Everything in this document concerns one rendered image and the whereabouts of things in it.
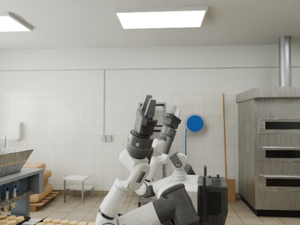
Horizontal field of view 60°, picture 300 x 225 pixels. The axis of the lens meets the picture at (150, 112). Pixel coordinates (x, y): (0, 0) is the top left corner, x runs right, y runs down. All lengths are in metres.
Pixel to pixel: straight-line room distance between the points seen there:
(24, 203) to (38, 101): 4.01
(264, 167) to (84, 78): 3.73
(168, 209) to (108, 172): 4.47
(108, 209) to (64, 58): 4.94
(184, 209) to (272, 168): 3.63
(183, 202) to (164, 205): 0.07
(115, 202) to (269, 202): 3.84
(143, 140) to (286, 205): 4.02
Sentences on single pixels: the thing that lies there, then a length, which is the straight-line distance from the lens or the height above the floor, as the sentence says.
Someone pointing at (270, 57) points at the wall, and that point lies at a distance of 5.72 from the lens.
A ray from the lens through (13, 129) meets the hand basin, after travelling 5.97.
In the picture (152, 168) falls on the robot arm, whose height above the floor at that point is 1.23.
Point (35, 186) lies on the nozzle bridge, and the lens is 1.95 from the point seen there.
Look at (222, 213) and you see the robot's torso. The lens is 1.19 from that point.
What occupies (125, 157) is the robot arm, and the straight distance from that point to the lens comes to 0.97.
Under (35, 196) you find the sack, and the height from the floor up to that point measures 0.23.
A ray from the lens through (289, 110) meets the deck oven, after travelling 4.61.
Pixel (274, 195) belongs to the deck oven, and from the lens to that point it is 4.66.
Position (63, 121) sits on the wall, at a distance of 5.62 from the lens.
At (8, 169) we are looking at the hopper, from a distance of 1.79.
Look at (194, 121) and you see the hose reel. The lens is 5.09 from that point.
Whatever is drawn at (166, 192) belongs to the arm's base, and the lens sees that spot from 1.02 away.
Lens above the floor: 1.51
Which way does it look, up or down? 2 degrees up
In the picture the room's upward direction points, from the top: straight up
